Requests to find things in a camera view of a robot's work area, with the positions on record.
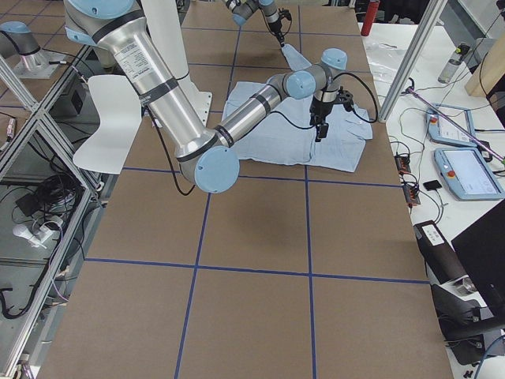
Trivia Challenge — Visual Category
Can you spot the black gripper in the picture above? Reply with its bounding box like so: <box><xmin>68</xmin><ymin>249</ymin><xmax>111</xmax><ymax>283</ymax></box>
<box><xmin>309</xmin><ymin>88</ymin><xmax>354</xmax><ymax>142</ymax></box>
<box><xmin>267</xmin><ymin>9</ymin><xmax>292</xmax><ymax>47</ymax></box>

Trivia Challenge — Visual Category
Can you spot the light blue button shirt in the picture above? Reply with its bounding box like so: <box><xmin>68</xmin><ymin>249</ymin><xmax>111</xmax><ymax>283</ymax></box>
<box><xmin>216</xmin><ymin>45</ymin><xmax>374</xmax><ymax>172</ymax></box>

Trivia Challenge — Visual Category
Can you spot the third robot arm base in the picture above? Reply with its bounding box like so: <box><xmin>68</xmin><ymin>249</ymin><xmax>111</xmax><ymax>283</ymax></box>
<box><xmin>1</xmin><ymin>21</ymin><xmax>69</xmax><ymax>79</ymax></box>

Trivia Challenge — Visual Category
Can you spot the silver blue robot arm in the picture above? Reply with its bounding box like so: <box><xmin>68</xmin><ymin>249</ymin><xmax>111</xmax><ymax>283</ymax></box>
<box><xmin>223</xmin><ymin>0</ymin><xmax>292</xmax><ymax>47</ymax></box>
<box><xmin>64</xmin><ymin>1</ymin><xmax>347</xmax><ymax>193</ymax></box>

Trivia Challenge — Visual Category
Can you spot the orange circuit board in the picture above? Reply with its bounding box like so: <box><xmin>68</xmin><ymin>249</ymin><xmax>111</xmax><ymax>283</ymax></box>
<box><xmin>394</xmin><ymin>155</ymin><xmax>412</xmax><ymax>174</ymax></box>

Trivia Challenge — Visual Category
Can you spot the clear plastic bag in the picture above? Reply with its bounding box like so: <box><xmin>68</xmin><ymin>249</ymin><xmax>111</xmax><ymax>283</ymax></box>
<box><xmin>365</xmin><ymin>42</ymin><xmax>406</xmax><ymax>84</ymax></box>

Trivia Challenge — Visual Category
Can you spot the red cylindrical bottle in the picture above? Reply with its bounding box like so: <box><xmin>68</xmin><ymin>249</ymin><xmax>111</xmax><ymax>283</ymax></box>
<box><xmin>361</xmin><ymin>0</ymin><xmax>380</xmax><ymax>36</ymax></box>

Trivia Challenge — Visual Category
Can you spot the metal reacher grabber stick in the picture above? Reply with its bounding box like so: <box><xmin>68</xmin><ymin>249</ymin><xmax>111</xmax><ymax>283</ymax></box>
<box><xmin>405</xmin><ymin>87</ymin><xmax>504</xmax><ymax>164</ymax></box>

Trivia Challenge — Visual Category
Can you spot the far teach pendant tablet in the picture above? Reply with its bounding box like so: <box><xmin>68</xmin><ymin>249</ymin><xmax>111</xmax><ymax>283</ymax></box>
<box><xmin>426</xmin><ymin>103</ymin><xmax>477</xmax><ymax>148</ymax></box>

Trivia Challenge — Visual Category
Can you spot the teach pendant tablet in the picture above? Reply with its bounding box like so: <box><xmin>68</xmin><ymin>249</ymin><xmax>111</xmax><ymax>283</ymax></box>
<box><xmin>426</xmin><ymin>103</ymin><xmax>477</xmax><ymax>148</ymax></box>
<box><xmin>433</xmin><ymin>147</ymin><xmax>504</xmax><ymax>201</ymax></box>

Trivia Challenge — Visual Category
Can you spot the clear water bottle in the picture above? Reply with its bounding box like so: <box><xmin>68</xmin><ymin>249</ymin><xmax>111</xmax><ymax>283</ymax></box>
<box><xmin>438</xmin><ymin>42</ymin><xmax>471</xmax><ymax>84</ymax></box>

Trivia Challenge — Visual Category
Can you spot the near teach pendant tablet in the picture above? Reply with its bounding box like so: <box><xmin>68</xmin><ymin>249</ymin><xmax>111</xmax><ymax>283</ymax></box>
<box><xmin>433</xmin><ymin>147</ymin><xmax>504</xmax><ymax>201</ymax></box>

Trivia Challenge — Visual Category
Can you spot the white plastic chair seat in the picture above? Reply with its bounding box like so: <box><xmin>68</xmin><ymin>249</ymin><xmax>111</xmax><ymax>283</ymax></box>
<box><xmin>73</xmin><ymin>75</ymin><xmax>142</xmax><ymax>174</ymax></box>

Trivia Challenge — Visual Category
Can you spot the black box white label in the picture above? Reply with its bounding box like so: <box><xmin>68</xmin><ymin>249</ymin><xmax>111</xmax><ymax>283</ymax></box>
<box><xmin>413</xmin><ymin>220</ymin><xmax>468</xmax><ymax>283</ymax></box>

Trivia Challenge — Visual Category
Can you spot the black monitor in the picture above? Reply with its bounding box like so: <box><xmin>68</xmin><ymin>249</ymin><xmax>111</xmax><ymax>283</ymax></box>
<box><xmin>451</xmin><ymin>201</ymin><xmax>504</xmax><ymax>315</ymax></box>

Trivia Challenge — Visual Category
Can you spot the white power strip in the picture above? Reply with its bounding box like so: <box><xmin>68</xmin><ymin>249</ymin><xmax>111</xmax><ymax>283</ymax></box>
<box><xmin>13</xmin><ymin>221</ymin><xmax>62</xmax><ymax>249</ymax></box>

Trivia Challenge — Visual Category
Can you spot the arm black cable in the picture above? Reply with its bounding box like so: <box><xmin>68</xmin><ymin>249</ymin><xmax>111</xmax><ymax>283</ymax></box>
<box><xmin>267</xmin><ymin>71</ymin><xmax>380</xmax><ymax>130</ymax></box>

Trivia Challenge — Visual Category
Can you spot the white central pedestal column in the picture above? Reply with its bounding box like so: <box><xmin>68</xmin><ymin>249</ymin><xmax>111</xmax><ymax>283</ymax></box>
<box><xmin>141</xmin><ymin>0</ymin><xmax>212</xmax><ymax>126</ymax></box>

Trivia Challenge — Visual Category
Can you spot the aluminium frame post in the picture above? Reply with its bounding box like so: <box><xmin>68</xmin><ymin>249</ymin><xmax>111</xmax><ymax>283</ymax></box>
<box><xmin>379</xmin><ymin>0</ymin><xmax>447</xmax><ymax>122</ymax></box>

